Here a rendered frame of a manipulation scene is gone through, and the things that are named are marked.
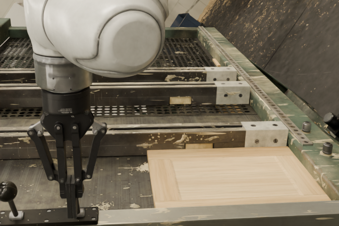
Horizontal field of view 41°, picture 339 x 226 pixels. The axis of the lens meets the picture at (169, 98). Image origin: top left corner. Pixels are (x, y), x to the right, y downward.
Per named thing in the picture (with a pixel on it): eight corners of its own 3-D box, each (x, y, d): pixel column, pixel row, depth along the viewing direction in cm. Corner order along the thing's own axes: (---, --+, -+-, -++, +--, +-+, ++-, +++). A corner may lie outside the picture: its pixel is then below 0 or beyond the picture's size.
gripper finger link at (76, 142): (71, 114, 74) (79, 114, 75) (76, 174, 78) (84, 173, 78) (69, 124, 71) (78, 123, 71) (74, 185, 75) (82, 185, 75)
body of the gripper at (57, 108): (34, 94, 67) (38, 150, 70) (91, 93, 68) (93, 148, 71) (41, 78, 73) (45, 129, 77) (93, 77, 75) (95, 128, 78)
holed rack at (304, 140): (313, 145, 123) (313, 143, 123) (302, 146, 123) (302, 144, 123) (203, 26, 277) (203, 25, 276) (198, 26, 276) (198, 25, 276)
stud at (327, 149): (333, 155, 118) (335, 145, 117) (324, 155, 118) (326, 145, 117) (329, 151, 120) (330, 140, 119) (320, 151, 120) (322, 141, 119)
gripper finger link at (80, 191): (74, 167, 77) (92, 167, 77) (76, 193, 78) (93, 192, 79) (74, 172, 75) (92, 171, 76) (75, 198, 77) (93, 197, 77)
